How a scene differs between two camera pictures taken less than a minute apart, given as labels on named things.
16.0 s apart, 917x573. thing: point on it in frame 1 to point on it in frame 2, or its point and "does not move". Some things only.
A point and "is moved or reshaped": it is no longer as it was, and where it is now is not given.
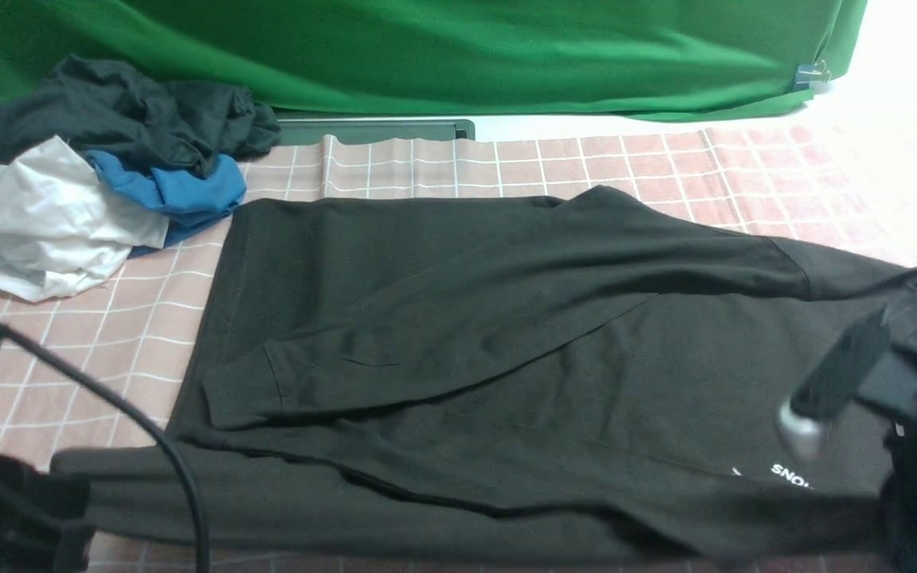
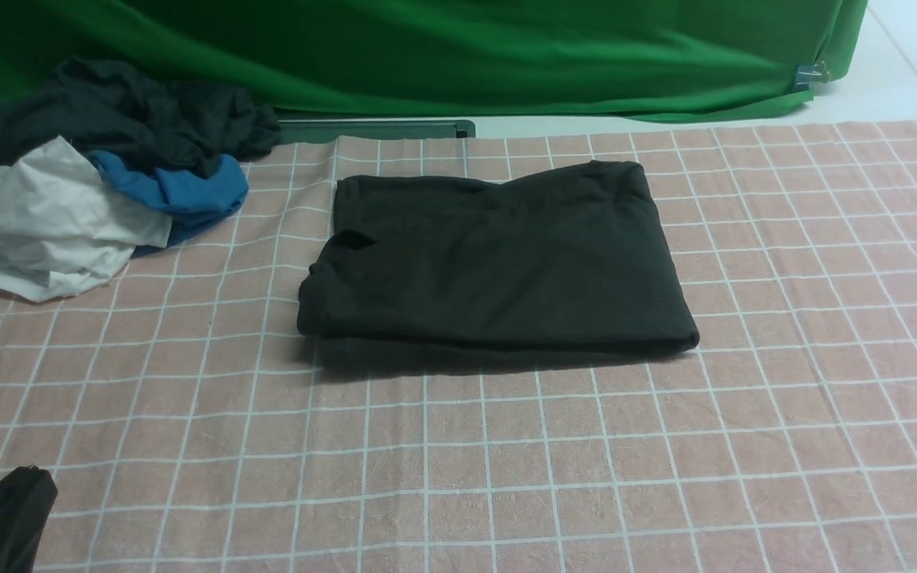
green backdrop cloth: [523, 57] does not move
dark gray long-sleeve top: [593, 366] is moved or reshaped
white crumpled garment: [44, 228] does not move
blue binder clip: [805, 74] does not move
